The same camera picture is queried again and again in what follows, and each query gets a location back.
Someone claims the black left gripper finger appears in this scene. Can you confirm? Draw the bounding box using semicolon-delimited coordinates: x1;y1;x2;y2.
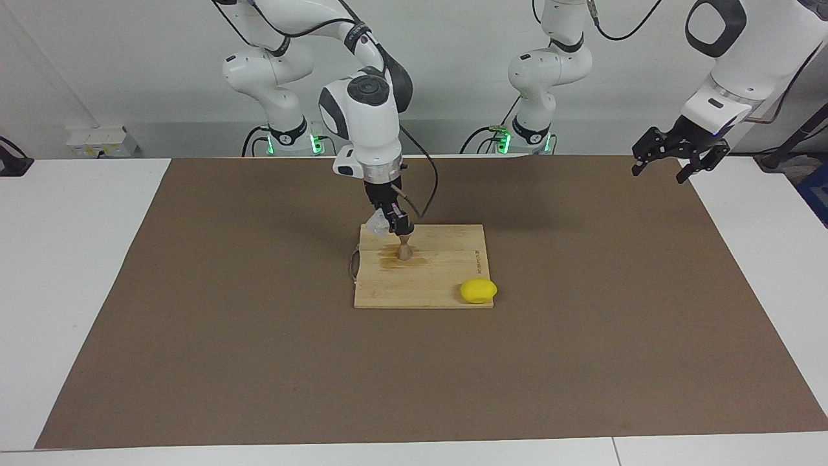
631;127;677;177
676;143;732;185

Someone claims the wooden cutting board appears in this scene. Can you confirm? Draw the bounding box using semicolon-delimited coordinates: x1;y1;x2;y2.
349;224;495;309

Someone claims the black tripod stand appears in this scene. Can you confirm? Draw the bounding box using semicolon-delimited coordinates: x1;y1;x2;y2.
754;104;828;172

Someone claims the yellow lemon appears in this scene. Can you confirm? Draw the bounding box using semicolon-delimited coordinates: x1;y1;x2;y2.
460;278;498;304

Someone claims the blue box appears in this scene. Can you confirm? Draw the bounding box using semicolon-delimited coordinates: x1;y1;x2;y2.
797;162;828;228

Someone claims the brown table mat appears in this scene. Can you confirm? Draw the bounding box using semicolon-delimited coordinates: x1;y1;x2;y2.
34;154;828;450

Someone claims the white power strip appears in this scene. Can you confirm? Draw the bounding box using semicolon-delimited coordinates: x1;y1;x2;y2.
66;125;140;158

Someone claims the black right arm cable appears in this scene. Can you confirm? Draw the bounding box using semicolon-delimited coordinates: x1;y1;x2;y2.
249;0;441;221

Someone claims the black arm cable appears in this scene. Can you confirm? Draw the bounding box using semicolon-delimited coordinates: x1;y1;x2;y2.
249;0;441;221
532;0;828;125

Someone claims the black left base cable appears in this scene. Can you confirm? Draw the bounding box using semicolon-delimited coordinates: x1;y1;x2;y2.
459;91;521;155

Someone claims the black base cable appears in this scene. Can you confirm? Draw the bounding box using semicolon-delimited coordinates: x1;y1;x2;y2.
243;125;272;157
459;91;521;155

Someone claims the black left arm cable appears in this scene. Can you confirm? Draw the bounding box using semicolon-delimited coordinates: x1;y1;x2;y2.
532;0;828;125

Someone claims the black right base cable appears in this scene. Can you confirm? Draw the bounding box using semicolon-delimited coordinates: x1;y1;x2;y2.
243;125;272;157

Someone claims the black clamp mount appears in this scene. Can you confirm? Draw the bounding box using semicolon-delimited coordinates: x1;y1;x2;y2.
0;136;34;177

